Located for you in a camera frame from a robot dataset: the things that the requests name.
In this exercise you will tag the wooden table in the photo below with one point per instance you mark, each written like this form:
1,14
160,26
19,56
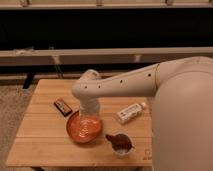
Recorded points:
42,140

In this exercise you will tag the dark snack bar packet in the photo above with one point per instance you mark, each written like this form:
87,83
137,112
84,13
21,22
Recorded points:
63,107

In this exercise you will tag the white cup with brown contents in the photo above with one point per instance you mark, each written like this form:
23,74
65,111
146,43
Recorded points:
121,144

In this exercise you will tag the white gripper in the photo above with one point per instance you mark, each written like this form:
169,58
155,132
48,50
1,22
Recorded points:
89,108

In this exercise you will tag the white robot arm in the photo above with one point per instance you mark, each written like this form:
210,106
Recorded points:
182,108

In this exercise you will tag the orange ceramic bowl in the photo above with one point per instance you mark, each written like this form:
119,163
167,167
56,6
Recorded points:
84,128

